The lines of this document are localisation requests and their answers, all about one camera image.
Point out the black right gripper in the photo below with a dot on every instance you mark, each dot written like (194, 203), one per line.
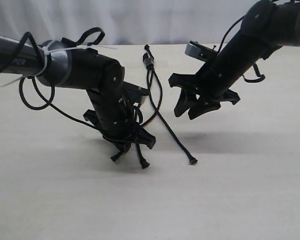
(195, 99)

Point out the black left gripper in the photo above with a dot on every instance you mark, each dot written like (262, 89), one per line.
(123, 131)

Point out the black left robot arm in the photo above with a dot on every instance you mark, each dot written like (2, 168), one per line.
(77, 65)

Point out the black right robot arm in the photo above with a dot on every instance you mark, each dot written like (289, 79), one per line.
(265, 28)

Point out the white backdrop curtain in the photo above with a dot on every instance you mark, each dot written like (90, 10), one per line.
(125, 22)

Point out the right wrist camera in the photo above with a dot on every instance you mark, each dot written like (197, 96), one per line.
(200, 52)

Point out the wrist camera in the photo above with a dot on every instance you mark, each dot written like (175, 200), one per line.
(200, 52)
(137, 94)

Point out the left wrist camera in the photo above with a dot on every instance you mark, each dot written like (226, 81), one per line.
(137, 94)

